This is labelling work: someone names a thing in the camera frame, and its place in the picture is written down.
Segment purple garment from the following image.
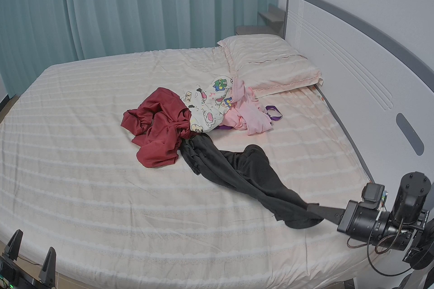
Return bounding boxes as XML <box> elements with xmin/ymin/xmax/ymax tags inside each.
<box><xmin>217</xmin><ymin>105</ymin><xmax>283</xmax><ymax>131</ymax></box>

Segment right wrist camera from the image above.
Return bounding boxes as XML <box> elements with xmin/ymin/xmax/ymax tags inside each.
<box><xmin>361</xmin><ymin>183</ymin><xmax>387</xmax><ymax>211</ymax></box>

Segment grey bedside table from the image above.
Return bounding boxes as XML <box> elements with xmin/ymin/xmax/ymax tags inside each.
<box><xmin>236</xmin><ymin>3</ymin><xmax>285</xmax><ymax>36</ymax></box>

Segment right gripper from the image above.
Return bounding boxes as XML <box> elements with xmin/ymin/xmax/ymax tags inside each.
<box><xmin>337</xmin><ymin>200</ymin><xmax>397</xmax><ymax>245</ymax></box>

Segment black cable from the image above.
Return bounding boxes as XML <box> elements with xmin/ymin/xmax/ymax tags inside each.
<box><xmin>346</xmin><ymin>213</ymin><xmax>412</xmax><ymax>278</ymax></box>

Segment black T-shirt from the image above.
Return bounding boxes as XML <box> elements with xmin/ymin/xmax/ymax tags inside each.
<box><xmin>180</xmin><ymin>133</ymin><xmax>324</xmax><ymax>230</ymax></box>

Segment dark red garment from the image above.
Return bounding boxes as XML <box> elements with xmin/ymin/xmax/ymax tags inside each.
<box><xmin>121</xmin><ymin>87</ymin><xmax>192</xmax><ymax>169</ymax></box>

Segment pink garment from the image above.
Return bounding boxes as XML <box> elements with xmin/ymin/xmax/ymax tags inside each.
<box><xmin>222</xmin><ymin>78</ymin><xmax>273</xmax><ymax>136</ymax></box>

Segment bed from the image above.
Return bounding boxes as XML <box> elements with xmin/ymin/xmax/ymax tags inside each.
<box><xmin>0</xmin><ymin>0</ymin><xmax>434</xmax><ymax>289</ymax></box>

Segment cream pillow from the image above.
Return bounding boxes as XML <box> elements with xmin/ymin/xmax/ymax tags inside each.
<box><xmin>216</xmin><ymin>34</ymin><xmax>323</xmax><ymax>99</ymax></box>

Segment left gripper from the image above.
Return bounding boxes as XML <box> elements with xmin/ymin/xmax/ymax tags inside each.
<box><xmin>0</xmin><ymin>229</ymin><xmax>57</xmax><ymax>289</ymax></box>

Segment white printed pyjama top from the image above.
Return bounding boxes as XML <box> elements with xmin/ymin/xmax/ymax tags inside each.
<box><xmin>183</xmin><ymin>75</ymin><xmax>234</xmax><ymax>132</ymax></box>

